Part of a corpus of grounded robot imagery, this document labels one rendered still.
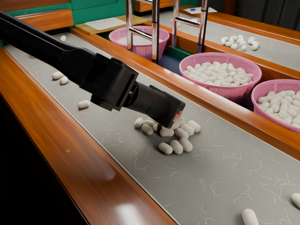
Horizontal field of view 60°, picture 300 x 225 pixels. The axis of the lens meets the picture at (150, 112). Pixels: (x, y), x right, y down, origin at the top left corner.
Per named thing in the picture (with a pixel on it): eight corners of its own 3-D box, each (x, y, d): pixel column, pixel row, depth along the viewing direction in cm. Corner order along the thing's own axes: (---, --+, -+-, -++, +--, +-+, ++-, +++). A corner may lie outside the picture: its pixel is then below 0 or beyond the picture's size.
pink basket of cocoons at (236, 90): (245, 122, 77) (252, 95, 71) (164, 99, 88) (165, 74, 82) (261, 85, 96) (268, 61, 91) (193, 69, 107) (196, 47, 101)
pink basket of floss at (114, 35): (165, 68, 107) (166, 47, 102) (103, 65, 111) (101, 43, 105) (170, 46, 129) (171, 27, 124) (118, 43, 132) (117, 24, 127)
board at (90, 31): (90, 35, 115) (89, 32, 115) (75, 27, 125) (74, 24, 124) (147, 22, 133) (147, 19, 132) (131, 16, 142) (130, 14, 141)
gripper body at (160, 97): (154, 86, 62) (135, 76, 57) (185, 104, 56) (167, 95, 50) (141, 110, 63) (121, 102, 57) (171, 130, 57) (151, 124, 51)
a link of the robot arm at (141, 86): (127, 110, 48) (139, 81, 47) (105, 98, 52) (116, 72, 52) (149, 117, 53) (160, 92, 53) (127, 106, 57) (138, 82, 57)
